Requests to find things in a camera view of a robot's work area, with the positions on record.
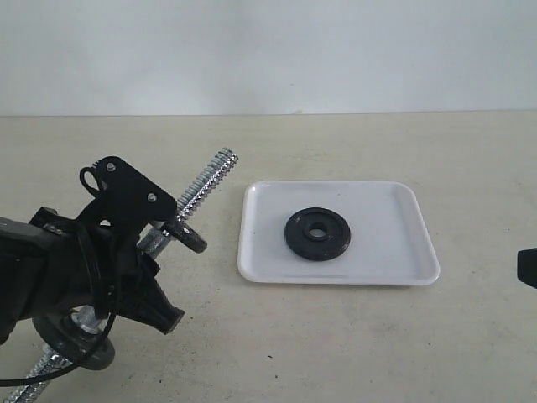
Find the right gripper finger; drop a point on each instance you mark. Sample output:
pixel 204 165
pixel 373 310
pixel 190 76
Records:
pixel 527 267

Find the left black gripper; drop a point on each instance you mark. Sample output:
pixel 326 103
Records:
pixel 126 274

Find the chrome collar nut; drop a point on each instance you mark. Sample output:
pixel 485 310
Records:
pixel 86 320

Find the chrome threaded dumbbell bar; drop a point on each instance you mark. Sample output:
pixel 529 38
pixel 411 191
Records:
pixel 153 240

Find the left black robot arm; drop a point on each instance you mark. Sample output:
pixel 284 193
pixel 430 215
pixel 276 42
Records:
pixel 55 263

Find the white rectangular plastic tray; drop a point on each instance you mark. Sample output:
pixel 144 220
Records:
pixel 389 244

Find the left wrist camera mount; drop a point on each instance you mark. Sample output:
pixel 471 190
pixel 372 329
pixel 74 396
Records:
pixel 123 196

